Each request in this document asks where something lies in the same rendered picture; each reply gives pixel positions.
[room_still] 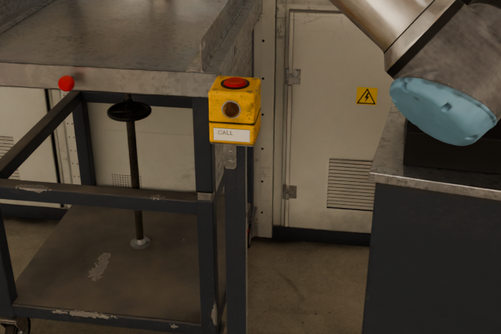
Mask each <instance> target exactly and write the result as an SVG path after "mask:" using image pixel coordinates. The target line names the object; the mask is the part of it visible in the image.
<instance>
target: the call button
mask: <svg viewBox="0 0 501 334"><path fill-rule="evenodd" d="M246 84H247V81H245V79H243V78H228V79H226V80H225V81H224V85H225V86H230V87H240V86H244V85H246Z"/></svg>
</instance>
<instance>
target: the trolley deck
mask: <svg viewBox="0 0 501 334"><path fill-rule="evenodd" d="M226 1H227V0H55V1H53V2H52V3H51V4H49V5H47V6H46V7H44V8H43V9H41V10H39V11H37V12H36V13H35V14H33V15H32V16H29V17H28V18H27V19H25V20H23V21H22V22H20V23H19V24H17V25H15V26H14V27H12V28H11V29H9V30H8V31H5V32H4V33H3V34H1V35H0V86H11V87H24V88H37V89H60V88H59V86H58V81H59V79H60V78H61V77H62V76H64V75H68V76H73V77H74V81H75V86H74V88H73V89H72V90H75V91H88V92H114V93H127V94H140V95H164V96H178V97H191V98H209V96H208V92H209V90H210V89H211V87H212V85H213V83H214V82H215V79H216V78H217V77H218V76H230V74H231V72H232V71H233V68H234V66H235V65H236V62H237V60H238V59H239V56H240V54H241V53H242V50H243V48H244V47H245V44H246V42H247V41H248V38H249V36H250V35H251V32H252V30H253V29H254V27H255V25H256V23H257V21H258V19H259V17H260V15H261V13H262V0H248V1H247V3H246V5H245V6H244V8H243V9H242V12H241V13H240V14H239V16H238V18H237V20H236V21H235V22H234V24H233V26H232V28H231V29H230V31H229V33H228V34H227V36H226V37H225V39H224V41H223V43H222V44H221V46H220V47H219V49H218V50H217V52H216V54H215V56H214V58H213V59H212V61H211V62H210V64H209V65H208V67H207V69H206V71H205V72H185V69H186V67H187V66H188V65H189V63H190V62H191V60H192V58H193V57H194V56H195V55H196V53H197V52H198V50H199V48H200V42H199V39H200V38H201V36H202V35H203V34H204V32H205V30H206V29H207V28H208V27H209V25H210V24H211V22H212V21H213V20H214V18H215V17H216V15H217V14H218V12H219V11H220V9H222V7H223V6H224V4H225V3H226Z"/></svg>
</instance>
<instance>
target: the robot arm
mask: <svg viewBox="0 0 501 334"><path fill-rule="evenodd" d="M329 1H330V2H331V3H332V4H334V5H335V6H336V7H337V8H338V9H339V10H340V11H341V12H342V13H343V14H344V15H345V16H346V17H347V18H348V19H349V20H350V21H351V22H352V23H353V24H354V25H355V26H356V27H358V28H359V29H360V30H361V31H362V32H363V33H364V34H365V35H366V36H367V37H368V38H370V39H371V40H372V41H373V42H374V43H375V44H376V45H377V46H378V47H379V48H380V49H381V50H382V52H383V54H384V66H385V72H386V73H388V74H389V75H390V76H391V77H392V78H393V79H394V81H393V82H392V83H391V86H390V89H389V95H390V96H391V100H392V101H393V103H394V105H395V106H396V108H397V109H398V110H399V111H400V112H401V113H402V114H403V115H404V116H405V117H406V118H407V119H408V120H409V121H410V122H411V123H412V124H414V125H416V126H418V127H419V129H421V130H422V131H423V132H425V133H427V134H428V135H430V136H432V137H434V138H436V139H438V140H440V141H442V142H446V143H448V144H452V145H458V146H465V145H471V144H473V143H474V142H476V141H477V140H478V139H479V138H480V137H482V136H483V135H484V134H485V133H486V132H487V131H488V130H489V129H491V128H493V127H494V126H495V125H496V124H497V122H498V121H499V120H500V119H501V0H472V1H471V2H470V4H469V5H468V6H467V5H466V4H465V3H464V2H463V1H462V0H329Z"/></svg>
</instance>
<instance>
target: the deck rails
mask: <svg viewBox="0 0 501 334"><path fill-rule="evenodd" d="M53 1H55V0H0V35H1V34H3V33H4V32H5V31H8V30H9V29H11V28H12V27H14V26H15V25H17V24H19V23H20V22H22V21H23V20H25V19H27V18H28V17H29V16H32V15H33V14H35V13H36V12H37V11H39V10H41V9H43V8H44V7H46V6H47V5H49V4H51V3H52V2H53ZM247 1H248V0H227V1H226V3H225V4H224V6H223V7H222V9H220V11H219V12H218V14H217V15H216V17H215V18H214V20H213V21H212V22H211V24H210V25H209V27H208V28H207V29H206V30H205V32H204V34H203V35H202V36H201V38H200V39H199V42H200V48H199V50H198V52H197V53H196V55H195V56H194V57H193V58H192V60H191V62H190V63H189V65H188V66H187V67H186V69H185V72H205V71H206V69H207V67H208V65H209V64H210V62H211V61H212V59H213V58H214V56H215V54H216V52H217V50H218V49H219V47H220V46H221V44H222V43H223V41H224V39H225V37H226V36H227V34H228V33H229V31H230V29H231V28H232V26H233V24H234V22H235V21H236V20H237V18H238V16H239V14H240V13H241V12H242V9H243V8H244V6H245V5H246V3H247ZM202 44H203V45H202Z"/></svg>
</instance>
